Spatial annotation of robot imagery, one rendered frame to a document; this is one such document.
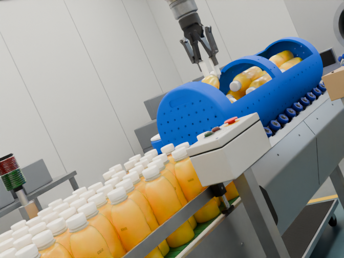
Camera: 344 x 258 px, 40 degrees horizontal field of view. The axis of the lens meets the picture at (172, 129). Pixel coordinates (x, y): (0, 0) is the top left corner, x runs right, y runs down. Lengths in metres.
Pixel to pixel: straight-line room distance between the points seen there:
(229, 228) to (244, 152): 0.20
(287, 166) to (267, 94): 0.26
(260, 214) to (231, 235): 0.09
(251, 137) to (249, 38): 5.88
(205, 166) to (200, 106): 0.42
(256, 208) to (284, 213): 0.53
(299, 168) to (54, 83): 4.30
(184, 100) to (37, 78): 4.21
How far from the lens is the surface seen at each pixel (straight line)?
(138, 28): 7.31
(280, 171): 1.65
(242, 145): 1.13
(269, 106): 1.72
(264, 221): 1.20
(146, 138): 5.72
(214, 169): 1.09
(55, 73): 5.83
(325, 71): 2.68
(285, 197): 1.71
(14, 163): 1.50
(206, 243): 1.14
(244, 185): 1.17
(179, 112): 1.54
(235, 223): 1.23
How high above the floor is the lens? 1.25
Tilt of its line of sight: 5 degrees down
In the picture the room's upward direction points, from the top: 24 degrees counter-clockwise
